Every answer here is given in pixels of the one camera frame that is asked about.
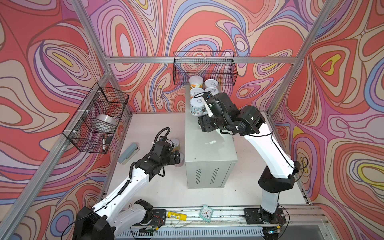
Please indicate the teal label can front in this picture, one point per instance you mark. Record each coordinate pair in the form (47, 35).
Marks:
(212, 90)

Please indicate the teal alarm clock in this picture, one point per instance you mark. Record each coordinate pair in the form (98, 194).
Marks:
(206, 213)

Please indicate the black wire basket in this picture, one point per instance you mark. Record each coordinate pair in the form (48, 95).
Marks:
(217, 65)
(99, 100)

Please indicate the grey metal cabinet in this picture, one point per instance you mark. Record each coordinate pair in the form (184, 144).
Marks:
(209, 157)

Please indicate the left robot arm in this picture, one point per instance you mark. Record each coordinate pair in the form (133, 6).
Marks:
(106, 220)

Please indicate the left black wire basket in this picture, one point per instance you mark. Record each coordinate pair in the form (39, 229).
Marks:
(99, 100)

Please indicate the back black wire basket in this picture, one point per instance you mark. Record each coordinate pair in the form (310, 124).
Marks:
(217, 65)

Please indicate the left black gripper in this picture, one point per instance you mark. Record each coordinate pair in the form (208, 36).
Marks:
(172, 157)

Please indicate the pink label can left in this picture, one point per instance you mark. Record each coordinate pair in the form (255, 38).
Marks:
(182, 160)

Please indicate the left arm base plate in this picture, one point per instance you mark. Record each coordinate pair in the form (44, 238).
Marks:
(156, 219)

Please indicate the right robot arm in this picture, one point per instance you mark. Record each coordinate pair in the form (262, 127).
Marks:
(279, 173)

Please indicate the pink flower label can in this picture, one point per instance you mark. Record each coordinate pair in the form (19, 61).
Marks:
(211, 83)

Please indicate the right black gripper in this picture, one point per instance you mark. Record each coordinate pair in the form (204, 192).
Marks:
(205, 123)

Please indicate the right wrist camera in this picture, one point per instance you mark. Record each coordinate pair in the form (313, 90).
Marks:
(206, 97)

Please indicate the yellow label tube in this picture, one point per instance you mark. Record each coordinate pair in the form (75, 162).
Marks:
(178, 216)

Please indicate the yellow label can left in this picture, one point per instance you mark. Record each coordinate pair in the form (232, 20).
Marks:
(176, 144)

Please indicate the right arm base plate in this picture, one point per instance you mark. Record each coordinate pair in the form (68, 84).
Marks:
(256, 216)

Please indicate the orange label can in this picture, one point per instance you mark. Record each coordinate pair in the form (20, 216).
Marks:
(196, 82)

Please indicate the grey stapler box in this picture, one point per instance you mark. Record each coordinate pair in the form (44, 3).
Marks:
(128, 153)

